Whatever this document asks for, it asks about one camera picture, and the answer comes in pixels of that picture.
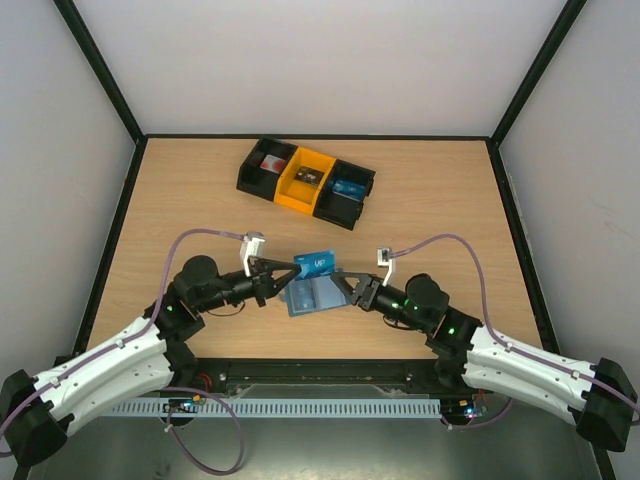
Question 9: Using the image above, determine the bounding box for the blue card in bin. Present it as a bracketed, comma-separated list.
[332, 179, 365, 201]

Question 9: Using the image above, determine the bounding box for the white slotted cable duct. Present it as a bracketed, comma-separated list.
[104, 397, 441, 419]

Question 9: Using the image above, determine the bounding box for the black storage bin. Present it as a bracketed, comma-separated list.
[236, 137, 297, 201]
[313, 159, 376, 230]

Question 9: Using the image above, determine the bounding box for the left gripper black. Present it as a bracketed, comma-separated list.
[196, 258, 301, 313]

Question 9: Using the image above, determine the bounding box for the right black storage bin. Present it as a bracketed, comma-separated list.
[313, 159, 376, 230]

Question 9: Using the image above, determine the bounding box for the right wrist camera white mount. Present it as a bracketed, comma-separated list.
[376, 247, 396, 286]

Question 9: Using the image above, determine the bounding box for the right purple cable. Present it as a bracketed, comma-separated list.
[392, 234, 640, 431]

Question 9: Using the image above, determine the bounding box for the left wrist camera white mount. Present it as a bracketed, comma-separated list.
[239, 231, 266, 277]

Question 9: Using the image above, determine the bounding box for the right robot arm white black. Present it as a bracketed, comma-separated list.
[330, 272, 638, 452]

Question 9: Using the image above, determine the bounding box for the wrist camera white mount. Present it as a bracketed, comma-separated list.
[376, 247, 396, 286]
[239, 231, 266, 277]

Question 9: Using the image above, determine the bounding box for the blue VIP credit card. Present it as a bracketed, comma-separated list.
[294, 250, 336, 280]

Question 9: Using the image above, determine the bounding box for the black mounting rail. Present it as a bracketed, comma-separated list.
[47, 354, 506, 396]

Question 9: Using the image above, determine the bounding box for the red white card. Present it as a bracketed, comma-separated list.
[260, 154, 287, 175]

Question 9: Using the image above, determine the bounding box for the dark card in yellow bin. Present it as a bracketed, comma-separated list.
[294, 167, 324, 186]

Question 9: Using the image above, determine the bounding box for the left black storage bin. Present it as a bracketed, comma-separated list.
[236, 137, 297, 201]

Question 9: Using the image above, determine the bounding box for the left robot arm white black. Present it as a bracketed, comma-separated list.
[1, 255, 301, 467]

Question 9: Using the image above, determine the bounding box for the teal leather card holder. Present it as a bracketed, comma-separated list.
[280, 276, 349, 317]

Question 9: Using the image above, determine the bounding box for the black enclosure frame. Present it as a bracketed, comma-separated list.
[9, 0, 619, 480]

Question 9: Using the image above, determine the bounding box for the yellow storage bin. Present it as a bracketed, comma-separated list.
[274, 147, 337, 216]

